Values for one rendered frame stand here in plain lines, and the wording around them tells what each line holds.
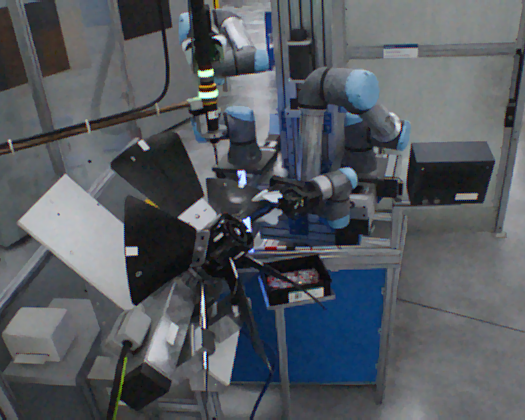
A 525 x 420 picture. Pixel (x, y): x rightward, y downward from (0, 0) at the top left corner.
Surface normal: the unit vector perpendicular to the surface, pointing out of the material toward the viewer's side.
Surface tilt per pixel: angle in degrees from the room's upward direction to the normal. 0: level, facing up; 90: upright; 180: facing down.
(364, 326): 90
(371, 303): 90
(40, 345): 90
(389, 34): 89
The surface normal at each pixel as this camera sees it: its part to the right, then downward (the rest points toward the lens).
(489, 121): -0.11, 0.49
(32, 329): -0.08, -0.87
